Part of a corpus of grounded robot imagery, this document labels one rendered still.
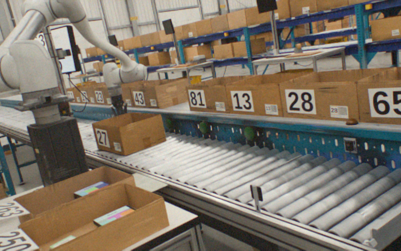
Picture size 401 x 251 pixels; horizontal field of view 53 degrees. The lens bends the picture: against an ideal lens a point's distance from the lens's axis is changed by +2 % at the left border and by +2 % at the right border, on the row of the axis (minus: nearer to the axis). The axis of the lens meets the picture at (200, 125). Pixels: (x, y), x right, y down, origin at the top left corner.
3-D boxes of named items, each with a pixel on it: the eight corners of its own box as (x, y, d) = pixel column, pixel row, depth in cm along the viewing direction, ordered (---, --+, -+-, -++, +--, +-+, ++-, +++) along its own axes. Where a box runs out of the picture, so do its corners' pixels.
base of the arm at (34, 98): (26, 108, 161) (22, 94, 160) (18, 105, 180) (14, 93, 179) (71, 98, 170) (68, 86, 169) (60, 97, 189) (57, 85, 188)
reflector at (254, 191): (253, 215, 130) (248, 185, 127) (256, 214, 130) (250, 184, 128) (264, 219, 126) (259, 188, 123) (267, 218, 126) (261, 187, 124)
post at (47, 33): (73, 161, 270) (38, 29, 251) (80, 159, 273) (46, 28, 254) (80, 163, 260) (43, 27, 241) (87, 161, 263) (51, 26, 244)
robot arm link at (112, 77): (103, 88, 258) (122, 85, 255) (97, 64, 255) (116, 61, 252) (109, 86, 268) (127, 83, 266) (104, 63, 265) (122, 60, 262)
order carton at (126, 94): (113, 106, 345) (109, 87, 342) (142, 98, 361) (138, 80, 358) (133, 108, 313) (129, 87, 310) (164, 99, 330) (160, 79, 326)
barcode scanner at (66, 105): (63, 118, 244) (58, 101, 243) (58, 119, 254) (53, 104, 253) (73, 115, 248) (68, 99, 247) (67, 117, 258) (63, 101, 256)
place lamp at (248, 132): (244, 140, 202) (242, 127, 201) (246, 139, 203) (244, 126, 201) (253, 141, 196) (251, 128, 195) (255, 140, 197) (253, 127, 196)
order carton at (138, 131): (96, 148, 256) (90, 123, 252) (136, 135, 273) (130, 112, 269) (125, 156, 225) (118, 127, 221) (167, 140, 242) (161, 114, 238)
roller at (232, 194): (219, 207, 147) (217, 194, 146) (308, 162, 175) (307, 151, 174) (228, 210, 143) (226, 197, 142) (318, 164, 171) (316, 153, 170)
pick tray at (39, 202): (18, 222, 156) (11, 198, 154) (109, 186, 178) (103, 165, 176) (40, 243, 133) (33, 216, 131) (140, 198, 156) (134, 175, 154)
